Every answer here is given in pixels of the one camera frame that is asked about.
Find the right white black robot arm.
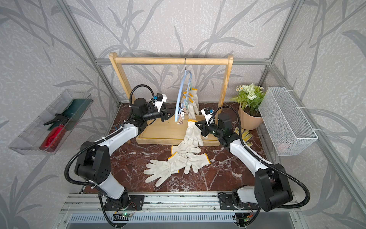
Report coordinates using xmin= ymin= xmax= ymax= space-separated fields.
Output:
xmin=195 ymin=113 xmax=311 ymax=212

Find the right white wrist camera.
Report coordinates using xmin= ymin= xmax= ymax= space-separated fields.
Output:
xmin=201 ymin=107 xmax=214 ymax=126

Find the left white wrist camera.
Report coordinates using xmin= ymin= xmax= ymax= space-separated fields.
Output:
xmin=153 ymin=93 xmax=167 ymax=112

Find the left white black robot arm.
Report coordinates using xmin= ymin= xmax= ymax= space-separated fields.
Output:
xmin=64 ymin=98 xmax=175 ymax=200

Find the clear plastic wall tray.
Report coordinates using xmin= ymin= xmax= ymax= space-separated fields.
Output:
xmin=9 ymin=90 xmax=93 ymax=156

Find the blue clip hanger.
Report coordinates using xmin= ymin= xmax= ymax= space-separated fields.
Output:
xmin=174 ymin=57 xmax=193 ymax=125

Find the potted white flower plant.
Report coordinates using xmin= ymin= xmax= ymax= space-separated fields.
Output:
xmin=232 ymin=83 xmax=265 ymax=130

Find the white glove under pile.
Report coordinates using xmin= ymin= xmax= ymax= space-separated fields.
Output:
xmin=183 ymin=153 xmax=211 ymax=174

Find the aluminium front rail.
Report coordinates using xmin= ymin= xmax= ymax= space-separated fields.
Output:
xmin=58 ymin=192 xmax=301 ymax=214

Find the red spray bottle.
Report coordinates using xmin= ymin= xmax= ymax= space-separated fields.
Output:
xmin=39 ymin=114 xmax=69 ymax=152

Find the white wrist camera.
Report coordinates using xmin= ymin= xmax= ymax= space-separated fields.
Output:
xmin=153 ymin=93 xmax=167 ymax=112
xmin=201 ymin=107 xmax=214 ymax=126

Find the yellow patterned glove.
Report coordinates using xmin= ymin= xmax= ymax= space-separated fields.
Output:
xmin=241 ymin=129 xmax=253 ymax=147

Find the wooden hanging rack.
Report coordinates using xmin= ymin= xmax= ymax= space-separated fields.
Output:
xmin=109 ymin=52 xmax=234 ymax=147

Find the white glove far left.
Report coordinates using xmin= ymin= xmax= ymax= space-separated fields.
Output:
xmin=144 ymin=152 xmax=188 ymax=187

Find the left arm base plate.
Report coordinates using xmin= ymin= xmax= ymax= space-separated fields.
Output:
xmin=104 ymin=195 xmax=145 ymax=211

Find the white glove clipped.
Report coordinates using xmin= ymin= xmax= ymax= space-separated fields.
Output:
xmin=187 ymin=103 xmax=196 ymax=120
xmin=190 ymin=88 xmax=199 ymax=114

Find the white wire basket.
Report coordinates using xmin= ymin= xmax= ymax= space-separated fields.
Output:
xmin=259 ymin=86 xmax=318 ymax=156

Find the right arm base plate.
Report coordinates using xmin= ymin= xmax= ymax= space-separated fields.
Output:
xmin=217 ymin=192 xmax=259 ymax=210

